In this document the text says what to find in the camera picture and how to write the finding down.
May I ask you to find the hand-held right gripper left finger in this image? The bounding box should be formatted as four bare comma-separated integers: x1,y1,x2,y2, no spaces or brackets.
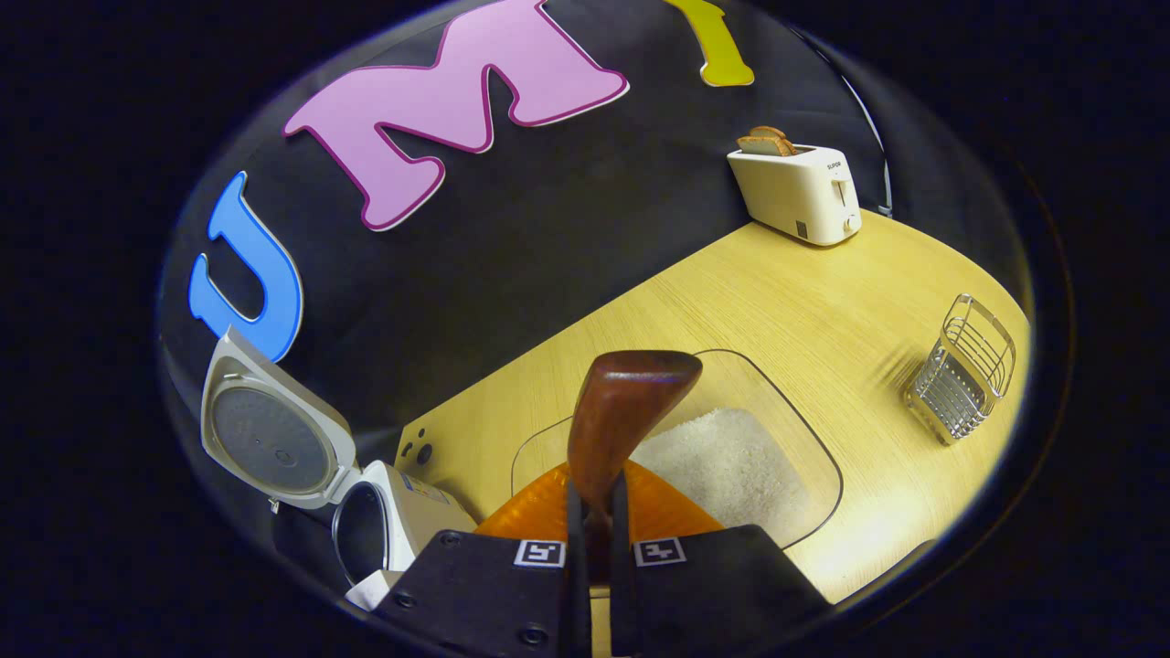
373,462,593,658

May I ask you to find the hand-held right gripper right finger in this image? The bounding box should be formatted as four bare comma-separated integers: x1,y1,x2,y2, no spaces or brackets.
608,462,833,658

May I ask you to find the white rice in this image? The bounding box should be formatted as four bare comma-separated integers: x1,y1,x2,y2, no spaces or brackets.
631,409,814,547

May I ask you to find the brown wooden spoon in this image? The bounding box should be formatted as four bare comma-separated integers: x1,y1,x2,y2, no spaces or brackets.
567,350,704,586

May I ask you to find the white rice cooker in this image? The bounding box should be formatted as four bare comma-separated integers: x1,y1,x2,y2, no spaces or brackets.
199,327,478,611

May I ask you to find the wire chopstick holder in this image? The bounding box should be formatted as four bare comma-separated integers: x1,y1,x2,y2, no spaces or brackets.
905,293,1017,446

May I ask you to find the clear plastic container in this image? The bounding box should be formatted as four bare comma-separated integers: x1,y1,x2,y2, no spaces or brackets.
510,349,844,551

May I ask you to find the black backdrop cloth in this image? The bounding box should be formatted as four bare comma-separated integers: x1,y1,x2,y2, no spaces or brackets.
157,0,915,549

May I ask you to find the white toaster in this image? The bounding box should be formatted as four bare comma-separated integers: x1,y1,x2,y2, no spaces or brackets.
727,144,863,248

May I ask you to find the white power cable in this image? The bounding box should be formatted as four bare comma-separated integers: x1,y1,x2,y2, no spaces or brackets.
795,32,894,218

